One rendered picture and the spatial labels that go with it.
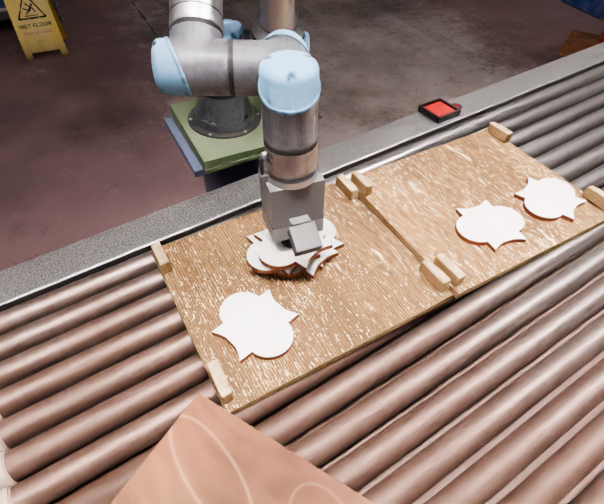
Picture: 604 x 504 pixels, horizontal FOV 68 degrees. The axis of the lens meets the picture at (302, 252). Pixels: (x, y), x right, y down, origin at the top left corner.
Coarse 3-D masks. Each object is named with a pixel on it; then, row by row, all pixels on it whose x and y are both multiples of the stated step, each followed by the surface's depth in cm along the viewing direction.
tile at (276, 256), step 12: (324, 228) 77; (264, 240) 75; (324, 240) 75; (264, 252) 74; (276, 252) 74; (288, 252) 74; (312, 252) 74; (264, 264) 73; (276, 264) 72; (288, 264) 72; (300, 264) 72
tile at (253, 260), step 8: (248, 240) 79; (256, 240) 78; (256, 248) 77; (248, 256) 76; (256, 256) 76; (248, 264) 76; (256, 264) 74; (264, 272) 74; (272, 272) 74; (288, 272) 73
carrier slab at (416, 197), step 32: (416, 160) 99; (448, 160) 99; (480, 160) 99; (512, 160) 99; (384, 192) 92; (416, 192) 92; (448, 192) 92; (480, 192) 92; (512, 192) 92; (576, 192) 92; (416, 224) 85; (448, 224) 85; (544, 224) 85; (576, 224) 85; (416, 256) 82; (448, 256) 80; (480, 256) 80; (512, 256) 80
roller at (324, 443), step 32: (544, 288) 77; (576, 288) 79; (512, 320) 73; (448, 352) 69; (480, 352) 70; (416, 384) 65; (352, 416) 62; (384, 416) 63; (288, 448) 60; (320, 448) 59
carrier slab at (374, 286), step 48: (336, 192) 92; (192, 240) 83; (240, 240) 83; (384, 240) 83; (192, 288) 75; (240, 288) 75; (288, 288) 75; (336, 288) 75; (384, 288) 75; (432, 288) 75; (192, 336) 69; (336, 336) 69; (240, 384) 63; (288, 384) 64
